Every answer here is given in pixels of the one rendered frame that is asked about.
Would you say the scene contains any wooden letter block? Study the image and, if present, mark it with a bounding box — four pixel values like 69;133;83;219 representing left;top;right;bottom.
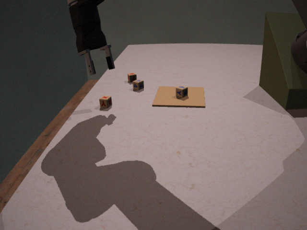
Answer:
99;96;112;108
176;85;188;98
128;73;137;82
133;79;144;90

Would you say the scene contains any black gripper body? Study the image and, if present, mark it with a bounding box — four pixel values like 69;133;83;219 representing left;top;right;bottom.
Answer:
67;0;107;53

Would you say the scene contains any tan flat mat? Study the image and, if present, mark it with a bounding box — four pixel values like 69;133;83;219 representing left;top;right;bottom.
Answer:
152;86;205;108

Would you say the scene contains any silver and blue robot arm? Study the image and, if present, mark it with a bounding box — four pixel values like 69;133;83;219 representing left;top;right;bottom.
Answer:
291;0;307;74

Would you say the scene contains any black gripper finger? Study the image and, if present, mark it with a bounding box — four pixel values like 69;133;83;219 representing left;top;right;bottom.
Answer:
79;49;96;75
100;44;115;70

